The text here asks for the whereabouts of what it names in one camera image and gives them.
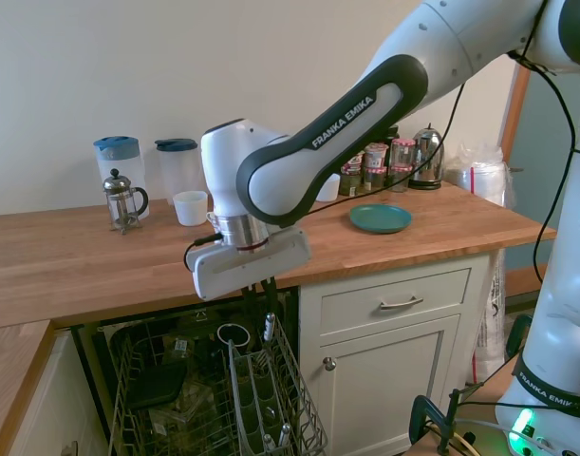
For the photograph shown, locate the white kitchen cabinet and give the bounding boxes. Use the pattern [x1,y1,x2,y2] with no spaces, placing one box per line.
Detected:
[297,252,493,456]

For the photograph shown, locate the white cabinet with dark handle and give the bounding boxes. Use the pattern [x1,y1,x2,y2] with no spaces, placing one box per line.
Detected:
[11,327,111,456]

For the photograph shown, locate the jar with green contents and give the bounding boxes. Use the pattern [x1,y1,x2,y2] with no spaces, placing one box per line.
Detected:
[338,171,365,198]

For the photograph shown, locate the teal plate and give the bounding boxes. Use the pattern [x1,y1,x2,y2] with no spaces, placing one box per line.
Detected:
[349,203,414,236]

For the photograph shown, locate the pitcher with light blue lid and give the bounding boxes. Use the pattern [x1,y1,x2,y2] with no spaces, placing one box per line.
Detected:
[93,136,151,220]

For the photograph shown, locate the open dishwasher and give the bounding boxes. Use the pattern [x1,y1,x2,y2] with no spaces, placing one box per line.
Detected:
[70,284,329,456]

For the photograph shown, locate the pitcher with dark blue lid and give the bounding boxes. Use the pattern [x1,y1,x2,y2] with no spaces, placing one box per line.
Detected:
[155,137,203,206]

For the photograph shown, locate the black mug with white rim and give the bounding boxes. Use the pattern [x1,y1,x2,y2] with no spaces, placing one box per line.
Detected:
[216,322,253,349]

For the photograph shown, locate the glass French press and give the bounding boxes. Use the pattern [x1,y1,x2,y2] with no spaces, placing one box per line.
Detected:
[103,168,150,236]

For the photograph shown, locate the silver drawer handle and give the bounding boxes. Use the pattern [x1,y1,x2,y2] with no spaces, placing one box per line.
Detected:
[379,295,425,312]

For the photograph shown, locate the grey cutlery basket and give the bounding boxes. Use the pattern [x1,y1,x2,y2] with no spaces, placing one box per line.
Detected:
[227,339,296,456]

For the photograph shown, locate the jar with red checkered lid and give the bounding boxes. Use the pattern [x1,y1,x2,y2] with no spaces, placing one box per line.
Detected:
[389,163,413,194]
[390,137,417,167]
[363,165,388,194]

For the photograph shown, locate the black square container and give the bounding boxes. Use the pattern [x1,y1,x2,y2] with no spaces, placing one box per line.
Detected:
[125,363,189,412]

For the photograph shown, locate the wide white mug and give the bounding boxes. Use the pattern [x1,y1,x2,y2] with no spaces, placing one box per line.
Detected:
[172,190,210,228]

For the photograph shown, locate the wire dishwasher rack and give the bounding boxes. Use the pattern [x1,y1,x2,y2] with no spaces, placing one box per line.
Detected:
[106,308,329,456]

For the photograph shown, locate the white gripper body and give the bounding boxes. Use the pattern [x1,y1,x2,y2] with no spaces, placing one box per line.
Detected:
[184,226,313,302]

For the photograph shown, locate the clear plastic bag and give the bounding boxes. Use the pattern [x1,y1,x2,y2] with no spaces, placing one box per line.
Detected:
[467,246,509,387]

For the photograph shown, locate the bagged stack of plastic cups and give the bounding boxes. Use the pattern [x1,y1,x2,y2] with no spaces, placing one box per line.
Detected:
[443,142,516,208]

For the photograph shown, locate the green clamp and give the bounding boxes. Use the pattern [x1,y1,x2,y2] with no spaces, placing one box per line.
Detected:
[409,392,455,455]
[504,313,533,363]

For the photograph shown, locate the black cable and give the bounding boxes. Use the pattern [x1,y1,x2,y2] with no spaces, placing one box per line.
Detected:
[183,0,580,289]

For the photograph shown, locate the steel electric kettle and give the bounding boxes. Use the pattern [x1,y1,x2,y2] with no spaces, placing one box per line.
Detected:
[407,123,446,191]

